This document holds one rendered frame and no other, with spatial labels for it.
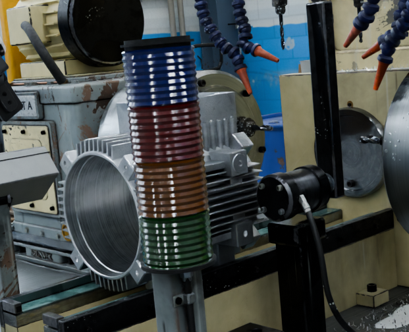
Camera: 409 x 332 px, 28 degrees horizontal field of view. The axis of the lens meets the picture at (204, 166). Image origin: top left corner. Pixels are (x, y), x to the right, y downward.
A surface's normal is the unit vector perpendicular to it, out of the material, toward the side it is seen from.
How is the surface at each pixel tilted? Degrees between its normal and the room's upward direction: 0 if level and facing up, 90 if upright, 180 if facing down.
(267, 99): 90
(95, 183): 111
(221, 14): 90
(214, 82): 90
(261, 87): 90
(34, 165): 52
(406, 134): 73
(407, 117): 62
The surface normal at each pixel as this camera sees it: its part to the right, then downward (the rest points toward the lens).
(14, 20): -0.73, 0.16
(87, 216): 0.66, -0.11
